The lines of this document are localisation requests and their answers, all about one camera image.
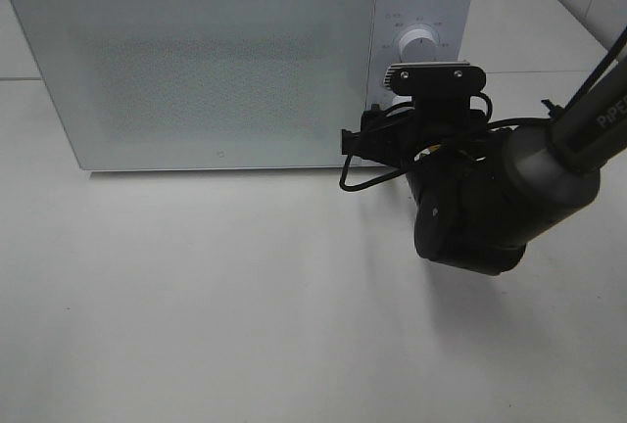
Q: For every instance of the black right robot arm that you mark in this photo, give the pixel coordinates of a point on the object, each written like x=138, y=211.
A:
x=485, y=188

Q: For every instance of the white microwave door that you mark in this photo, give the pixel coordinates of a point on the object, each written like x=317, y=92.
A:
x=201, y=84

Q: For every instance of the white microwave knob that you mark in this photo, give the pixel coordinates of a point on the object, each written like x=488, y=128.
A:
x=418, y=44
x=399, y=100

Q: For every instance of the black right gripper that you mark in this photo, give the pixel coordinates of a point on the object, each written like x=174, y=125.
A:
x=395, y=137

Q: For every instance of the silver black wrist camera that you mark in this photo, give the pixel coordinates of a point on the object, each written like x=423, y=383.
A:
x=434, y=79

